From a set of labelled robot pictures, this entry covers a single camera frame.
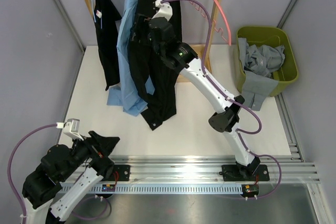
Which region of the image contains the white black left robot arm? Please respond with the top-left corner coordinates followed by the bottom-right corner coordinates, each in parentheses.
top-left (22, 131), bottom-right (120, 223)

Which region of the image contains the black long-sleeve shirt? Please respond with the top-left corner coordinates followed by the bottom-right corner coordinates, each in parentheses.
top-left (128, 0), bottom-right (178, 130)

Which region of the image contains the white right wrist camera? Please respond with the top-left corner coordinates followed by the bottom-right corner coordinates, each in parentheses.
top-left (152, 0), bottom-right (173, 21)

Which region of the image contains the green plastic basket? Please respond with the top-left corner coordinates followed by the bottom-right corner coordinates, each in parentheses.
top-left (235, 26), bottom-right (299, 98)

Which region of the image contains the white slotted cable duct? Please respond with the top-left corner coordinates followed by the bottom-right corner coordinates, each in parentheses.
top-left (88, 183), bottom-right (243, 195)

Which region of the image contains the pink wavy hanger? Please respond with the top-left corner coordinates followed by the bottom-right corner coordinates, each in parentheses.
top-left (175, 0), bottom-right (233, 46)

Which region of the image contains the light blue shirt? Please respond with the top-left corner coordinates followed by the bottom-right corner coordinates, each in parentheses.
top-left (107, 0), bottom-right (147, 116)

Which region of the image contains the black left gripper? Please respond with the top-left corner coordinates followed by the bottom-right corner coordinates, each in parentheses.
top-left (59, 130), bottom-right (120, 181)

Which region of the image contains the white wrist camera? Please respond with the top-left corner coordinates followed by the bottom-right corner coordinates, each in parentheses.
top-left (152, 0), bottom-right (173, 21)
top-left (56, 119), bottom-right (84, 141)

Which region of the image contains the grey shirt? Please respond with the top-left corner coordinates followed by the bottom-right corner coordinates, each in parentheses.
top-left (238, 38), bottom-right (285, 111)

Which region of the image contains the aluminium rail frame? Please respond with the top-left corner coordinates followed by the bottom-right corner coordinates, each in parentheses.
top-left (26, 0), bottom-right (336, 224)

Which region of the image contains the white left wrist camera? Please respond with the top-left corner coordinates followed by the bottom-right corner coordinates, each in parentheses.
top-left (56, 119), bottom-right (84, 141)

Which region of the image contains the black t-shirt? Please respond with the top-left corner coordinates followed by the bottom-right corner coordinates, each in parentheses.
top-left (93, 0), bottom-right (122, 91)

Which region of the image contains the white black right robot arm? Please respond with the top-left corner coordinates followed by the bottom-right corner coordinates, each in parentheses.
top-left (131, 15), bottom-right (260, 180)

